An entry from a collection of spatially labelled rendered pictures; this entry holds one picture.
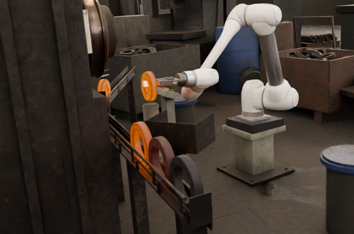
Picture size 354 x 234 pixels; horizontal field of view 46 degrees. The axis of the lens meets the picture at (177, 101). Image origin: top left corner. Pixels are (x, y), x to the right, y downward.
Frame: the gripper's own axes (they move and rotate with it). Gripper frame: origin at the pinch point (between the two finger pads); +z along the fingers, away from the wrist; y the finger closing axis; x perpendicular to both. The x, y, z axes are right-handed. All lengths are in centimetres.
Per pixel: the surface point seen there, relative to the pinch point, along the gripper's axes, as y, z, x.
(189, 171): -95, 27, -11
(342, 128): 69, -221, -73
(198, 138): -44.6, -4.3, -18.8
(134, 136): -46, 26, -13
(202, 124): -42.1, -7.7, -13.6
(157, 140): -71, 27, -8
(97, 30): -1.9, 26.5, 28.4
